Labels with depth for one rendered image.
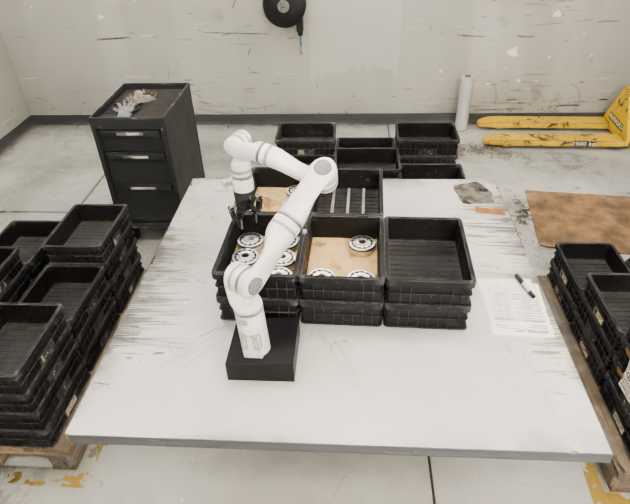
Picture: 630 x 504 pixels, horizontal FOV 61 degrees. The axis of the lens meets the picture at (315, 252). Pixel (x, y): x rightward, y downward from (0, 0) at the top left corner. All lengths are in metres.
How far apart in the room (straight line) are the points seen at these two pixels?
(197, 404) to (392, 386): 0.62
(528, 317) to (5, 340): 2.09
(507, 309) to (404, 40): 3.41
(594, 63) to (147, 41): 3.99
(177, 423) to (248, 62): 3.97
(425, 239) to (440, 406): 0.72
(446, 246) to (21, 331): 1.81
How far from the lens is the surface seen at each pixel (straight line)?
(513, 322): 2.07
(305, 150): 3.58
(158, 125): 3.31
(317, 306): 1.89
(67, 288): 2.94
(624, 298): 2.88
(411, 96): 5.26
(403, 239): 2.17
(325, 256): 2.06
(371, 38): 5.08
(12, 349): 2.54
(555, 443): 1.76
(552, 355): 2.00
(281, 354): 1.76
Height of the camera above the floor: 2.07
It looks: 36 degrees down
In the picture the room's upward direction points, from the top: 2 degrees counter-clockwise
